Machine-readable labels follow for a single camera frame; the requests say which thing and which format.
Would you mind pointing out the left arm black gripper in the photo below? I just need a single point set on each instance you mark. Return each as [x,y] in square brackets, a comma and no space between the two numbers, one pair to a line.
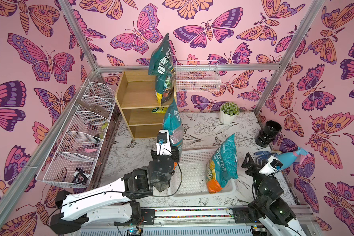
[174,156]

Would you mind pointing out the black item in rack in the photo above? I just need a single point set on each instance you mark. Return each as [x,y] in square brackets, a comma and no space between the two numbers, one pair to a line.
[80,177]

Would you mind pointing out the teal orange fertilizer bag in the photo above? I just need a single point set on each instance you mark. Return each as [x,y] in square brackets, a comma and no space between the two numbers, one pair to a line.
[173,123]
[222,166]

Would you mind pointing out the wooden three-tier shelf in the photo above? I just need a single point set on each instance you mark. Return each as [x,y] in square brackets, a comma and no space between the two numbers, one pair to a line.
[135,97]

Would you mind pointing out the stacked black plant pots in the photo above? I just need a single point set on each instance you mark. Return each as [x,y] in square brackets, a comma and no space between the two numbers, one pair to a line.
[268,133]

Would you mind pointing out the teal spray bottle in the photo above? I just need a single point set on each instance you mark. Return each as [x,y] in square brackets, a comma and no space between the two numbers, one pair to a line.
[288,158]

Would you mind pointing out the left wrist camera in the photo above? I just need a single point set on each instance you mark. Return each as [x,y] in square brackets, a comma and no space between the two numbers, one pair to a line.
[163,139]

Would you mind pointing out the white plastic basket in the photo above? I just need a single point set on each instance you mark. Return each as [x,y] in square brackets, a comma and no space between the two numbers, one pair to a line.
[189,179]

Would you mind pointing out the white wire basket rack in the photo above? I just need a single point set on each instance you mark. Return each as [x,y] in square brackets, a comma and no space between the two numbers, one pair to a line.
[80,146]

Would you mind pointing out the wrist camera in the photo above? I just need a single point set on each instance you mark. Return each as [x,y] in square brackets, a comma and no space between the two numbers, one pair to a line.
[163,139]
[272,166]

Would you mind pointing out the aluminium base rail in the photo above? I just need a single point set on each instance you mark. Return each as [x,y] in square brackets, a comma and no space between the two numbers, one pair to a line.
[194,221]

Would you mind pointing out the white wire wall basket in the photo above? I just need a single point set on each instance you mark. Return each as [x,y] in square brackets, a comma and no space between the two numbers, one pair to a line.
[196,76]

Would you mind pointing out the blue gardening glove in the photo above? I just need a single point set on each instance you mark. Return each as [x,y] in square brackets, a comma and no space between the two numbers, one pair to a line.
[263,155]

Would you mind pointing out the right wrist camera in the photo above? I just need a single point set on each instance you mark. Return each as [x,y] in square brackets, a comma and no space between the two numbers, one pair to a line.
[272,166]

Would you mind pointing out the potted green succulent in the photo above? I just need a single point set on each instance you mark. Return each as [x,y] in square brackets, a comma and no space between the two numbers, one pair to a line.
[228,112]

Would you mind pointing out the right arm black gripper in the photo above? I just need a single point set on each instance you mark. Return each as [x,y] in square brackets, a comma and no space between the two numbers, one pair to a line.
[254,170]

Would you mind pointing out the dark green soil bag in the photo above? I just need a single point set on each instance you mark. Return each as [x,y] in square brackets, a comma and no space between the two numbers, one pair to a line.
[162,67]

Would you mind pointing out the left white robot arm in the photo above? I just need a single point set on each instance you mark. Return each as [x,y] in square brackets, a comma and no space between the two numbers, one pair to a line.
[140,183]

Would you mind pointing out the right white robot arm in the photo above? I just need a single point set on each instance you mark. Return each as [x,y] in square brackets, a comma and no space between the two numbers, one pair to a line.
[268,208]

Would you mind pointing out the small yellow packet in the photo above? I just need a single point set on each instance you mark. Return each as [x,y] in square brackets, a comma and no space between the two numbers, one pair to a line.
[159,110]

